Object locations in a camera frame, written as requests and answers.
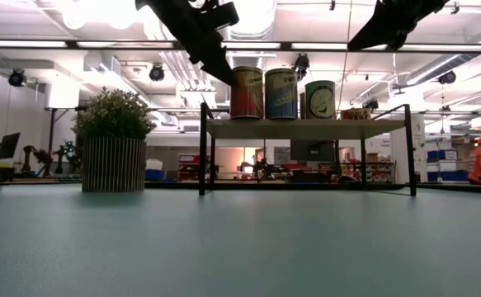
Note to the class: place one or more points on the green beans can orange label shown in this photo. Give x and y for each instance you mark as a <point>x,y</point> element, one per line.
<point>246,95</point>

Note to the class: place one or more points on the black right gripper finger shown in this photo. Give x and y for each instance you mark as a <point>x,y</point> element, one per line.
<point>374,33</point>

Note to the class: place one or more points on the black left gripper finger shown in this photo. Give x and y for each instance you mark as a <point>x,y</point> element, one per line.
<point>219,62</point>

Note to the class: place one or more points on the green can with face label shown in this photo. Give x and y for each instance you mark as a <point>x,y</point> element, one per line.
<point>320,101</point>

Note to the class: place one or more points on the wooden shelf black metal legs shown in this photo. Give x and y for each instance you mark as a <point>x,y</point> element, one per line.
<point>298,128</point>

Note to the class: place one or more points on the orange tuna can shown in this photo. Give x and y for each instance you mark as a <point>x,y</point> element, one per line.
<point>355,114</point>

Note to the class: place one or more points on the blue peas can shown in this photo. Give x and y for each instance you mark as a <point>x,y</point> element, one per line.
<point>281,97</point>

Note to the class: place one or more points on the black metal table frame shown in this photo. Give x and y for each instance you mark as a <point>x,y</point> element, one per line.
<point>265,186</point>

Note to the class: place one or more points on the overhead light bar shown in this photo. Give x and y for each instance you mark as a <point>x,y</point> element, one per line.
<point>17,43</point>

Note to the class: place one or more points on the black ceiling spotlight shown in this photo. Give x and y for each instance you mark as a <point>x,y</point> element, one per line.
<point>446,77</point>
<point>301,66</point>
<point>156,73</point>
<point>17,77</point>

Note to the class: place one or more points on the white pillar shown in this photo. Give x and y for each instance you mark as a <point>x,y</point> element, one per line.
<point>407,152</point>

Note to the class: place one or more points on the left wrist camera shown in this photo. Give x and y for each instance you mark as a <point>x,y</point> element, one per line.
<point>223,15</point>

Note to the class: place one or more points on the black monitor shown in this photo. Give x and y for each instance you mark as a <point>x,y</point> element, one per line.
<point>8,145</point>

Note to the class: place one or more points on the green table mat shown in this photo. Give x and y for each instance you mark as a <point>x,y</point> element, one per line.
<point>240,247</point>

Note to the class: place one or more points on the artificial plant grey ribbed pot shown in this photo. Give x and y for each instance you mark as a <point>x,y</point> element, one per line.
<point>112,165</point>

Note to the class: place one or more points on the blue storage bins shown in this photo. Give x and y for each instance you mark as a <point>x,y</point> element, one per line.
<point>442,165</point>

